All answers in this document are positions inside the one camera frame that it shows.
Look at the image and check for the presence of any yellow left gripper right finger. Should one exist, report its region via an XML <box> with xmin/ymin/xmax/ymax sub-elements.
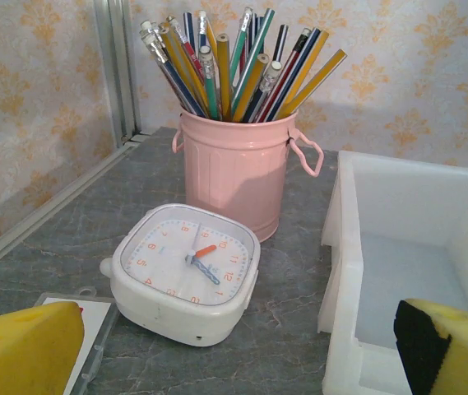
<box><xmin>393</xmin><ymin>298</ymin><xmax>468</xmax><ymax>395</ymax></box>

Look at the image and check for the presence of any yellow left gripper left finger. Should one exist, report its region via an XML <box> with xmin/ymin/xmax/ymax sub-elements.
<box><xmin>0</xmin><ymin>301</ymin><xmax>86</xmax><ymax>395</ymax></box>

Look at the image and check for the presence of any clear case with white card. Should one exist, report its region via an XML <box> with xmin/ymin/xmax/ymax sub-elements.
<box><xmin>31</xmin><ymin>286</ymin><xmax>120</xmax><ymax>395</ymax></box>

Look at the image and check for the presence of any white plastic bin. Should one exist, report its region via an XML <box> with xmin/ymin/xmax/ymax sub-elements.
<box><xmin>317</xmin><ymin>150</ymin><xmax>468</xmax><ymax>395</ymax></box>

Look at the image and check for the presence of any pink metal pencil bucket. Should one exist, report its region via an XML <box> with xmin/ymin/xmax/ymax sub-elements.
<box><xmin>170</xmin><ymin>107</ymin><xmax>325</xmax><ymax>244</ymax></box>

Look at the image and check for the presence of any yellow black striped pencil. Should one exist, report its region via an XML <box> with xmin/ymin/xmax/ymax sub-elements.
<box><xmin>276</xmin><ymin>49</ymin><xmax>349</xmax><ymax>120</ymax></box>

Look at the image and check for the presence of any yellow wooden pencil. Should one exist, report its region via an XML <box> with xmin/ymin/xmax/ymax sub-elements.
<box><xmin>215</xmin><ymin>33</ymin><xmax>234</xmax><ymax>123</ymax></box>
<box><xmin>232</xmin><ymin>53</ymin><xmax>271</xmax><ymax>123</ymax></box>
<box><xmin>158</xmin><ymin>24</ymin><xmax>211</xmax><ymax>116</ymax></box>

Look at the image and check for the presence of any navy and yellow pencil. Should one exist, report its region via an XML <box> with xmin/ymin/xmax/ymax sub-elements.
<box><xmin>266</xmin><ymin>27</ymin><xmax>330</xmax><ymax>123</ymax></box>

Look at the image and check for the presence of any clear blue mechanical pencil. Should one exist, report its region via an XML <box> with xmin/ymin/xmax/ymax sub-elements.
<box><xmin>243</xmin><ymin>60</ymin><xmax>282</xmax><ymax>123</ymax></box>

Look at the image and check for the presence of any bunch of pencils and pens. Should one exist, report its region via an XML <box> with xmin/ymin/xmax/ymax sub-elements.
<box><xmin>139</xmin><ymin>20</ymin><xmax>208</xmax><ymax>119</ymax></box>

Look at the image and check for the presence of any red pencil black end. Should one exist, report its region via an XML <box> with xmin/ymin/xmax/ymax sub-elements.
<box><xmin>257</xmin><ymin>27</ymin><xmax>312</xmax><ymax>123</ymax></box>

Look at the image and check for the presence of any red pencil silver ferrule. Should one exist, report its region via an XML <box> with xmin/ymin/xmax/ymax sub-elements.
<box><xmin>165</xmin><ymin>15</ymin><xmax>206</xmax><ymax>83</ymax></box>

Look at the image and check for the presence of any navy striped pencil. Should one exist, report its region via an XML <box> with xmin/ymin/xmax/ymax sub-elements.
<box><xmin>272</xmin><ymin>24</ymin><xmax>290</xmax><ymax>63</ymax></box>
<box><xmin>183</xmin><ymin>12</ymin><xmax>197</xmax><ymax>54</ymax></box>

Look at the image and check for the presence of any white capped pencil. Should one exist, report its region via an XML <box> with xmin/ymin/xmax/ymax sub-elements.
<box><xmin>197</xmin><ymin>10</ymin><xmax>210</xmax><ymax>50</ymax></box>

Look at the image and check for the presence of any green striped pencil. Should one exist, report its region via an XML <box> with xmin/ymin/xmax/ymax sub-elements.
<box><xmin>230</xmin><ymin>7</ymin><xmax>276</xmax><ymax>114</ymax></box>

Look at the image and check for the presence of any green pencil white cap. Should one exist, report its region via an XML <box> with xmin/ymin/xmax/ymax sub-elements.
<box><xmin>229</xmin><ymin>7</ymin><xmax>254</xmax><ymax>83</ymax></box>

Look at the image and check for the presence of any aluminium frame rail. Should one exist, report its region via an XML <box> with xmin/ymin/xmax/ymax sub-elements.
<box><xmin>0</xmin><ymin>139</ymin><xmax>142</xmax><ymax>285</ymax></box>

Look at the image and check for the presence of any aluminium frame post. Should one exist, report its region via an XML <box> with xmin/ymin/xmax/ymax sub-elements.
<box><xmin>93</xmin><ymin>0</ymin><xmax>143</xmax><ymax>146</ymax></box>

